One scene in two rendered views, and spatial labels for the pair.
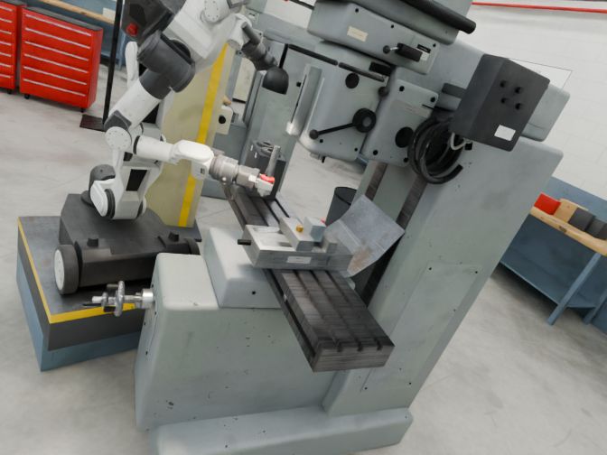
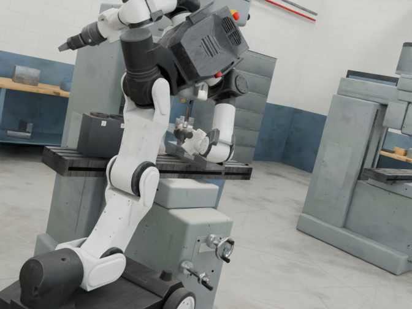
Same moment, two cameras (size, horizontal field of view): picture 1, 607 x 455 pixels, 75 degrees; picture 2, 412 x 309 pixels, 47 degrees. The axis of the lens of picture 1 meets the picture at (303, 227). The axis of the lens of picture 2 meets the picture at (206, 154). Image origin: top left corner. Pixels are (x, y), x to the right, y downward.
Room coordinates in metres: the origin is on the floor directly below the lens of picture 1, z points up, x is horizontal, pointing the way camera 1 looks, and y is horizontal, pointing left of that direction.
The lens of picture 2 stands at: (1.72, 2.58, 1.45)
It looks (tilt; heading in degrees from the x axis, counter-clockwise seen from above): 9 degrees down; 257
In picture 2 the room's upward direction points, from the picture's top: 13 degrees clockwise
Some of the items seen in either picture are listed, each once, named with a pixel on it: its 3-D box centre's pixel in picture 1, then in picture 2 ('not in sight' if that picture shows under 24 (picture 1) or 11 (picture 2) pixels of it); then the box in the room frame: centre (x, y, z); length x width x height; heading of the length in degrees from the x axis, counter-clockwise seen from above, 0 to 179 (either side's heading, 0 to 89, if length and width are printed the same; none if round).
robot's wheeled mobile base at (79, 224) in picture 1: (117, 218); (92, 281); (1.65, 0.86, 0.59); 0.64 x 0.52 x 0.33; 48
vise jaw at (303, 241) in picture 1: (295, 234); not in sight; (1.17, 0.02, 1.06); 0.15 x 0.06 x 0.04; 34
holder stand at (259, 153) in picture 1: (262, 168); (105, 135); (1.70, 0.26, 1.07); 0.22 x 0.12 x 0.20; 25
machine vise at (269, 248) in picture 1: (299, 243); (195, 151); (1.19, -0.01, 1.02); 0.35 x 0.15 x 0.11; 124
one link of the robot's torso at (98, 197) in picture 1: (118, 199); (89, 262); (1.67, 0.88, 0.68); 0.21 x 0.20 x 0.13; 48
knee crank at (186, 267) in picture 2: (116, 300); (197, 274); (1.17, 0.57, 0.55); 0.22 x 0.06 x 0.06; 121
